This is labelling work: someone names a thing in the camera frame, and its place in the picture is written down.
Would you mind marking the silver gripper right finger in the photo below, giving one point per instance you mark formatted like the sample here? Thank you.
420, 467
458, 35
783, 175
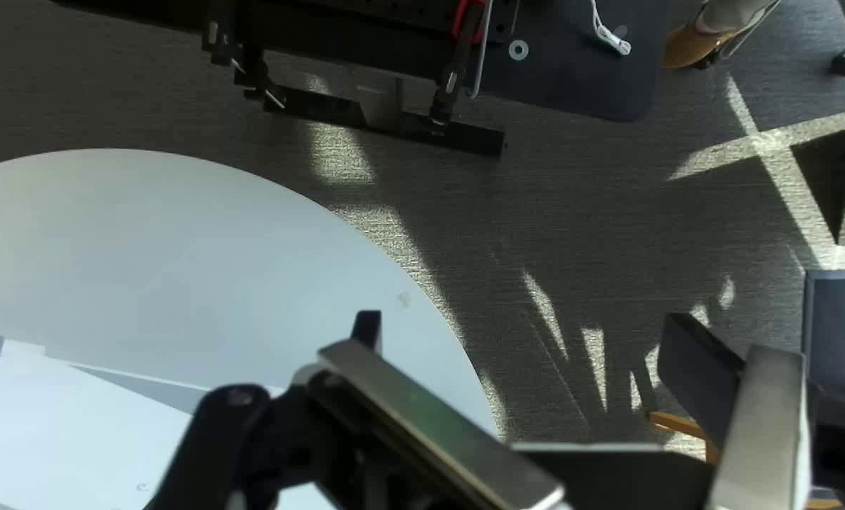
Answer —
766, 426

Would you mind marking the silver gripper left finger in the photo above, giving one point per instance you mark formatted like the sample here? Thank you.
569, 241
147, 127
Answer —
424, 421

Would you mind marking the white toy kitchen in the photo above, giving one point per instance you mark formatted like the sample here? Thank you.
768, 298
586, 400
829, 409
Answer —
43, 435

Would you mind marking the grey flat panel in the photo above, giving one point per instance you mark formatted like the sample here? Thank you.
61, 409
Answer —
842, 322

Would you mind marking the black equipment cart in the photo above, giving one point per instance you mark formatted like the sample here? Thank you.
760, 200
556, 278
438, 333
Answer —
553, 76

